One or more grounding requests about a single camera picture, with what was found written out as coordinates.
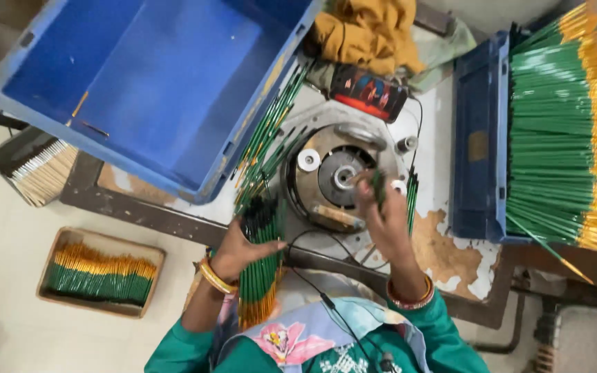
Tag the person's right hand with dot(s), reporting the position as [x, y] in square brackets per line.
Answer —
[389, 223]

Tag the person's left hand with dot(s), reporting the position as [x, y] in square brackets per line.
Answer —
[233, 251]

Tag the person's right fingers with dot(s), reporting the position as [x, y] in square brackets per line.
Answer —
[371, 194]

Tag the single green paint brush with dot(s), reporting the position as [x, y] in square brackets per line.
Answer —
[379, 187]

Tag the bundle of green brushes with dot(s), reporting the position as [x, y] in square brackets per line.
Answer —
[259, 269]

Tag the white round roller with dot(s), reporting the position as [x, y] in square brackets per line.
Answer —
[399, 186]
[309, 159]

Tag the wooden stub on machine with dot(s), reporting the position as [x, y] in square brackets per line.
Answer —
[337, 215]

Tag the small bunch of green brushes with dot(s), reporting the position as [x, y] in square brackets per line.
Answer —
[412, 202]

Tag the round grey metal machine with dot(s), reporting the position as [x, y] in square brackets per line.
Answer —
[329, 176]

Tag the small metal cylinder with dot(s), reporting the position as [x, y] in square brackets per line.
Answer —
[407, 144]

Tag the black smartphone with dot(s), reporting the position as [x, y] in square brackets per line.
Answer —
[368, 93]

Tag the red gold bangles right wrist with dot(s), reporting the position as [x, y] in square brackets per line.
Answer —
[412, 300]

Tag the loose pile of green brushes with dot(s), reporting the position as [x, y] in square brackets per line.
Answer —
[267, 140]

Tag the dark blue plastic crate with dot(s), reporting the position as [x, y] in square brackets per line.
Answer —
[477, 145]

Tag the floral pale blue scarf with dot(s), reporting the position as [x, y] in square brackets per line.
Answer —
[303, 336]

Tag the mustard yellow cloth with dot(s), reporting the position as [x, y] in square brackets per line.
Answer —
[366, 31]

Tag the pale green cloth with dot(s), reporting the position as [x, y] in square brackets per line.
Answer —
[443, 46]

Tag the person's green garment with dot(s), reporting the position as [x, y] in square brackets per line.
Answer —
[449, 347]

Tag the gold bangles on left wrist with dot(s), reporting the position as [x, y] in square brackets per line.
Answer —
[215, 277]

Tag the big stack of gold-tipped brushes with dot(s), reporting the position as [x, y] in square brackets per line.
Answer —
[563, 140]

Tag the large blue plastic crate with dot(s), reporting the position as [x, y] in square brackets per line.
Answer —
[158, 77]

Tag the pale grey stool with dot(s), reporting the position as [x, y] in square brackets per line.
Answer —
[591, 339]

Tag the cardboard box of green brushes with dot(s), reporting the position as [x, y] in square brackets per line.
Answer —
[100, 272]

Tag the dark brush in crate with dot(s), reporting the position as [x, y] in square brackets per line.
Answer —
[94, 129]

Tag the gold brush in crate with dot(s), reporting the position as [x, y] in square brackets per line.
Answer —
[79, 104]

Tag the metal tray of pale sticks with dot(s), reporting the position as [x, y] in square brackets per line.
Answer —
[37, 166]

